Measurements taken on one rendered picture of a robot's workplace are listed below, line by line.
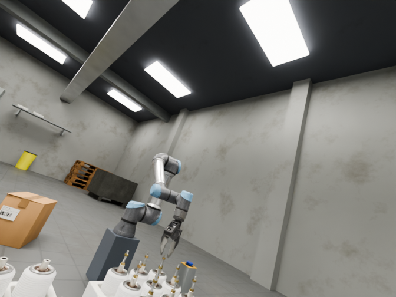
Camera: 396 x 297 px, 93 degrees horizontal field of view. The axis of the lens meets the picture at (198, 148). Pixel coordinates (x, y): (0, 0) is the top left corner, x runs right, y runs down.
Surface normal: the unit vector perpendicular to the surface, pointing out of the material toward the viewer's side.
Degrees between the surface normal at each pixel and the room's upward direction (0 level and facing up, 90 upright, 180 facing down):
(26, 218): 90
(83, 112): 90
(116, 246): 90
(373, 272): 90
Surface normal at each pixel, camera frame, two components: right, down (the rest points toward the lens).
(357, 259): -0.65, -0.45
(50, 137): 0.68, 0.00
